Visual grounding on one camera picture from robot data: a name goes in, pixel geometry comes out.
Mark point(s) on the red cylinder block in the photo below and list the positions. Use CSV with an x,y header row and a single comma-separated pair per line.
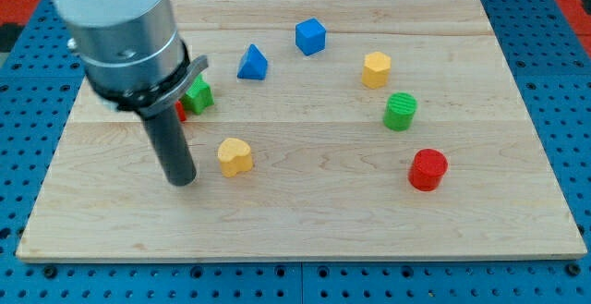
x,y
427,170

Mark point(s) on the yellow heart block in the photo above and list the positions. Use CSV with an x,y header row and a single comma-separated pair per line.
x,y
234,156

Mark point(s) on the wooden board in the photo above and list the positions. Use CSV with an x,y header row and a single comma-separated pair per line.
x,y
330,180

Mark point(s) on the red block behind rod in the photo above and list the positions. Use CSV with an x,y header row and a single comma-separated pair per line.
x,y
180,111

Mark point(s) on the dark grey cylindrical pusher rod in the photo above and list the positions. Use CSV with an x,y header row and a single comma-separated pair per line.
x,y
170,145

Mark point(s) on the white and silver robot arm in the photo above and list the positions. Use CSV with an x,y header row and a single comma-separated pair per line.
x,y
135,60

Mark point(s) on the blue cube block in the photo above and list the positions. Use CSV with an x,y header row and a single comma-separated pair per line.
x,y
310,36

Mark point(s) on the yellow hexagon block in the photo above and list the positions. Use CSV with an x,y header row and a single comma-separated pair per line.
x,y
376,70

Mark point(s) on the green cylinder block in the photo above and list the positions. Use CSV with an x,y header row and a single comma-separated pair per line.
x,y
399,111

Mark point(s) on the black clamp flange with bracket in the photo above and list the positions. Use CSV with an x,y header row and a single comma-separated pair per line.
x,y
150,102

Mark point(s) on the blue triangle block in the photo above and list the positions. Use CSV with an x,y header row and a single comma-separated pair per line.
x,y
253,64

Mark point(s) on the green star block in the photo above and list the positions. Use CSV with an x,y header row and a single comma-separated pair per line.
x,y
198,97

